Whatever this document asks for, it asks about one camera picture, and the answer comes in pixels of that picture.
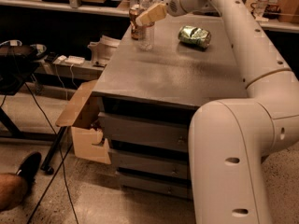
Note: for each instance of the black desk stand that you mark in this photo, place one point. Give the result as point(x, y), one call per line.
point(17, 65)

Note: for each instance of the grey drawer cabinet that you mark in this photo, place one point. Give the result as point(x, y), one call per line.
point(168, 83)

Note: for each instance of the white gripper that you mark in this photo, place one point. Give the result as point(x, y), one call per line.
point(175, 3)

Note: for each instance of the white power strip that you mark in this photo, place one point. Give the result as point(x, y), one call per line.
point(75, 60)

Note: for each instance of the open cardboard box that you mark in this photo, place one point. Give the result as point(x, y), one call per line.
point(81, 115)

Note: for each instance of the black shoe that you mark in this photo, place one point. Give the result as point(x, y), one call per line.
point(29, 167)

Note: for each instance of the bottom grey drawer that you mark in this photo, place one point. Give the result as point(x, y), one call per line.
point(155, 185)

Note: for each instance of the grey drawer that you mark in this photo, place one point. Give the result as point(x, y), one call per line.
point(144, 132)
point(155, 185)
point(142, 163)

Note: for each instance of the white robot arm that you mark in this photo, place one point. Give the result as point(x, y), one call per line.
point(229, 138)

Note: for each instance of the orange drink can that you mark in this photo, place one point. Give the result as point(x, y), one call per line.
point(137, 32)

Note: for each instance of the top grey drawer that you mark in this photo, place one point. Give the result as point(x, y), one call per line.
point(144, 132)

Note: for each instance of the clear plastic water bottle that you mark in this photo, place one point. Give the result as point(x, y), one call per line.
point(146, 33)

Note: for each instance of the white plastic part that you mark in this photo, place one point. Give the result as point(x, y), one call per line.
point(103, 50)

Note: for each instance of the middle grey drawer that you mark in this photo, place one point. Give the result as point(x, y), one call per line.
point(142, 163)

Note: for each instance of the bare human leg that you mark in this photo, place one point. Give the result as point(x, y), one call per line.
point(13, 189)

